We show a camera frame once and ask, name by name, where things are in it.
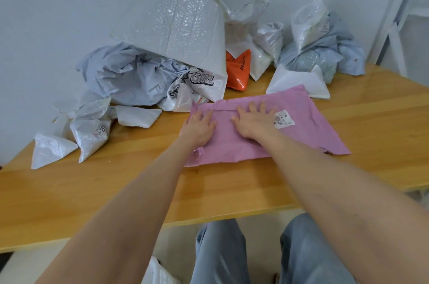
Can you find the person's right hand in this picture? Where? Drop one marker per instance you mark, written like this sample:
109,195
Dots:
254,124

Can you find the person's leg in jeans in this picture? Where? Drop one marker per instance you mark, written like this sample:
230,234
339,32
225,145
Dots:
221,253
308,253

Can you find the person's left forearm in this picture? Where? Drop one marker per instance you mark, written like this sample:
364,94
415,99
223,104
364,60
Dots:
127,213

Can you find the person's left thumb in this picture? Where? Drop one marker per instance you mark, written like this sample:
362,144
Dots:
213,125

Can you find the orange folded plastic bag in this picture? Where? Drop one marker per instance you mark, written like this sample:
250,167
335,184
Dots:
237,71

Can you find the person's right forearm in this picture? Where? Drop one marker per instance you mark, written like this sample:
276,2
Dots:
338,206

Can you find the white bag with black lettering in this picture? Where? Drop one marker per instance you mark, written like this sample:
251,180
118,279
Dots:
197,88

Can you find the white folded triangle bag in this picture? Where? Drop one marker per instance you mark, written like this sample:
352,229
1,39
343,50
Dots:
137,116
50,150
298,82

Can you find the person's right little finger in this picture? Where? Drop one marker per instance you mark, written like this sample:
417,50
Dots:
272,115

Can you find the translucent white plastic bag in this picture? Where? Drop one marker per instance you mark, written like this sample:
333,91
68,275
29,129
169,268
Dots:
308,24

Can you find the crumpled grey-blue mailer bag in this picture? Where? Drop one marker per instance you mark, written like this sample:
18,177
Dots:
331,52

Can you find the person's left hand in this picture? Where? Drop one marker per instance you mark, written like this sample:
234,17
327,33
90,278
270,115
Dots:
197,131

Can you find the white metal shelf frame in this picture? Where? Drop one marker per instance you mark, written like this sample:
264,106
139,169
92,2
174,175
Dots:
392,26

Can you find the person's right leg in jeans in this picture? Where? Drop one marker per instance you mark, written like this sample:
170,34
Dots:
308,253

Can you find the white plastic bag with ridges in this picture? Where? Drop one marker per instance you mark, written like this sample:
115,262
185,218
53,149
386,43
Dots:
157,273

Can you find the white folded bag with label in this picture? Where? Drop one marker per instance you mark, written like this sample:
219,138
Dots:
89,133

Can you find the white crumpled plastic bag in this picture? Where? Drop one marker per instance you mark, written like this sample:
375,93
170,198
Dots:
264,49

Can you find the person's left leg in jeans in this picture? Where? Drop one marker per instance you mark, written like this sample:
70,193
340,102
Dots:
221,253

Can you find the person's right thumb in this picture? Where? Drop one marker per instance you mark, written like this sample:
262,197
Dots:
235,122

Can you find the person's left middle finger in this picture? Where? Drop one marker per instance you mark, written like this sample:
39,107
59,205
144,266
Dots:
199,115

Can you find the person's right middle finger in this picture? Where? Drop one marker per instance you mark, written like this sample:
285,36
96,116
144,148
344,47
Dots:
252,108

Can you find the pink plastic mailer bag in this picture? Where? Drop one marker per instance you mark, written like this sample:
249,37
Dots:
301,126

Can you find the large white bubble mailer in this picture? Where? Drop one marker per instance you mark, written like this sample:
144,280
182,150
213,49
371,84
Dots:
174,22

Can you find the crumpled pale blue plastic bag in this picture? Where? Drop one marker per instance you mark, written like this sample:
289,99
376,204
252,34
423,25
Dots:
127,76

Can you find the small crumpled white bag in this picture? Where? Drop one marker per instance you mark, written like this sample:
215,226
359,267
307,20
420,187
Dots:
72,106

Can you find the clear crumpled plastic bag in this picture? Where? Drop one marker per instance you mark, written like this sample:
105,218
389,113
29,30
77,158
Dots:
243,16

